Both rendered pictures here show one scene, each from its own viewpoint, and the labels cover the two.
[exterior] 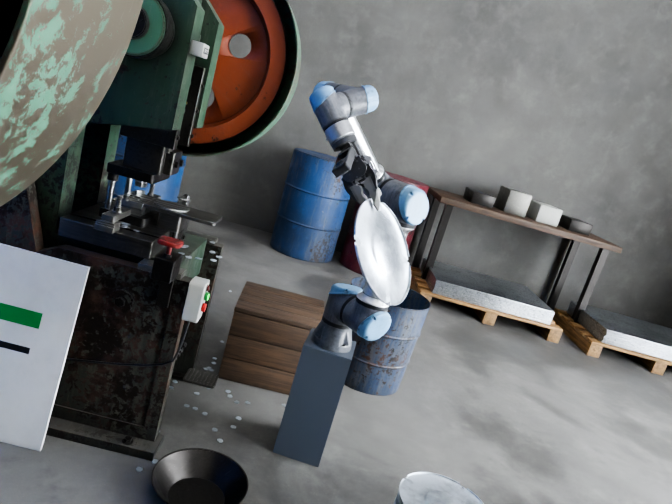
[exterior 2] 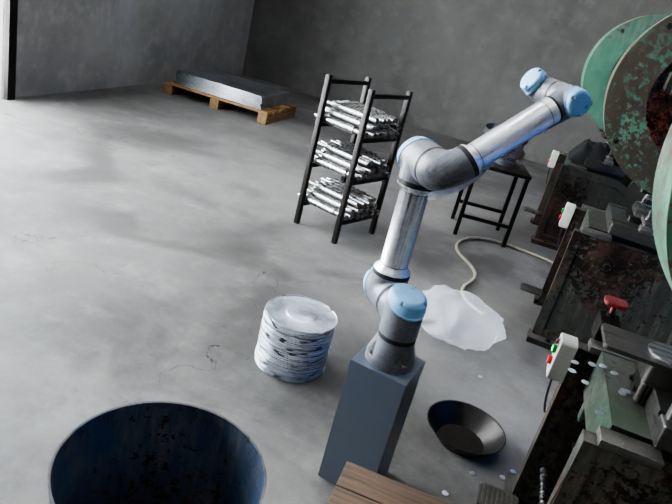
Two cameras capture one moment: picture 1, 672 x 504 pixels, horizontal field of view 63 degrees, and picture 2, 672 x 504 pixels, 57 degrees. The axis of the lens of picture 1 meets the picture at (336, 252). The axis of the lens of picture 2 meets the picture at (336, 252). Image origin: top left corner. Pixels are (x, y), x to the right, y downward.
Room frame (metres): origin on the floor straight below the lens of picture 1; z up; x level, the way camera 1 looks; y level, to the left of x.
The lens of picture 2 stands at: (3.52, 0.18, 1.42)
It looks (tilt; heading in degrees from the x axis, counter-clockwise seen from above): 23 degrees down; 197
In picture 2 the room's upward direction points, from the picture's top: 14 degrees clockwise
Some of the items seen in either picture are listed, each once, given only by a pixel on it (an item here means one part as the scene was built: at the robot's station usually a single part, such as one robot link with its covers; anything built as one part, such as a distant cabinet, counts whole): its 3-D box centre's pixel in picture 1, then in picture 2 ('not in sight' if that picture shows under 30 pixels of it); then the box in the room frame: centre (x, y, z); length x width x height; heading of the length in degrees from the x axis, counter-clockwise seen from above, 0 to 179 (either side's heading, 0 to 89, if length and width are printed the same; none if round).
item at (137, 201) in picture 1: (136, 203); not in sight; (1.89, 0.73, 0.76); 0.15 x 0.09 x 0.05; 3
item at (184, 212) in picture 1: (181, 226); (643, 370); (1.90, 0.56, 0.72); 0.25 x 0.14 x 0.14; 93
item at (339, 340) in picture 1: (334, 330); (393, 346); (1.90, -0.08, 0.50); 0.15 x 0.15 x 0.10
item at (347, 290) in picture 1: (344, 302); (403, 311); (1.89, -0.08, 0.62); 0.13 x 0.12 x 0.14; 41
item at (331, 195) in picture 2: not in sight; (350, 158); (-0.12, -1.00, 0.47); 0.46 x 0.43 x 0.95; 73
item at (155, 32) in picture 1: (167, 37); not in sight; (1.88, 0.73, 1.33); 0.67 x 0.18 x 0.18; 3
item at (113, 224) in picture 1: (116, 211); not in sight; (1.72, 0.72, 0.76); 0.17 x 0.06 x 0.10; 3
